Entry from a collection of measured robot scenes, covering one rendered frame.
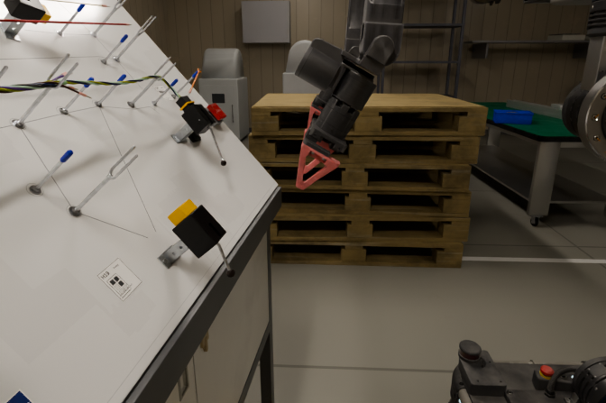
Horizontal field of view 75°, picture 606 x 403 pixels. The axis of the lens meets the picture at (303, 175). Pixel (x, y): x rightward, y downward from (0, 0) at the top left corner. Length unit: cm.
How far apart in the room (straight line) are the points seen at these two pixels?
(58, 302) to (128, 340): 10
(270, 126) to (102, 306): 181
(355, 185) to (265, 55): 488
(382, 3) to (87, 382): 62
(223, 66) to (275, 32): 110
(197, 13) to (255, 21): 105
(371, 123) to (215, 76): 410
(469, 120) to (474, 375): 142
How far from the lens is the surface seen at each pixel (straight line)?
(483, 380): 150
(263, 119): 228
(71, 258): 61
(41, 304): 56
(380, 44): 63
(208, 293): 72
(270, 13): 673
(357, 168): 236
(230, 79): 600
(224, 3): 717
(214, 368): 94
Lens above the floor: 124
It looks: 16 degrees down
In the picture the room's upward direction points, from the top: straight up
